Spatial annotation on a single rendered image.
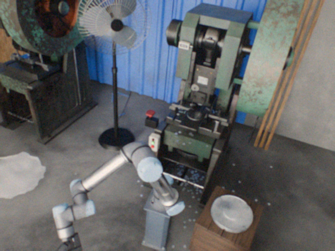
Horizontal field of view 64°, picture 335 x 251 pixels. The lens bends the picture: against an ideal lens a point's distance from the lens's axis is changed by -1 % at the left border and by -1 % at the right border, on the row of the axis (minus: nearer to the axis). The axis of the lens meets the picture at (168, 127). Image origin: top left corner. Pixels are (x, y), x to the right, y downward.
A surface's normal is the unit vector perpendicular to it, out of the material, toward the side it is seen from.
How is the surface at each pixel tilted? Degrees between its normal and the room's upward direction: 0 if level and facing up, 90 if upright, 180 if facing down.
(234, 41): 90
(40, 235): 0
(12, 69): 90
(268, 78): 89
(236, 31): 45
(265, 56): 74
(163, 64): 90
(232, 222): 0
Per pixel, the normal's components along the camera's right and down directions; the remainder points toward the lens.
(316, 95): -0.38, 0.53
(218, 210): 0.09, -0.80
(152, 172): 0.37, 0.49
